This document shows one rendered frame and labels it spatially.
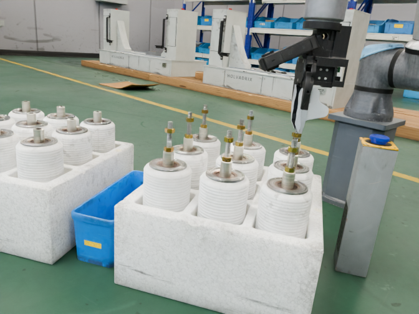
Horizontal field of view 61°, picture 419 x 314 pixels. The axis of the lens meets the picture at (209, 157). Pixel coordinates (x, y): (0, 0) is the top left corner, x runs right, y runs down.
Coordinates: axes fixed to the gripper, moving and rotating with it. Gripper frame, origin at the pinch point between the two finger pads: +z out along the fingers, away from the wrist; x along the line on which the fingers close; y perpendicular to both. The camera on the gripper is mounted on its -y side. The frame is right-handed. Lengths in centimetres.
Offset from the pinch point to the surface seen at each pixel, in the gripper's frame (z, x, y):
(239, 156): 8.6, 2.1, -10.6
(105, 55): 15, 437, -164
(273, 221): 14.6, -15.3, -5.0
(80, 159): 15, 11, -49
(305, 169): 9.1, -1.1, 3.3
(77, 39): 2, 635, -275
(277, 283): 24.9, -19.1, -3.5
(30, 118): 7, 17, -63
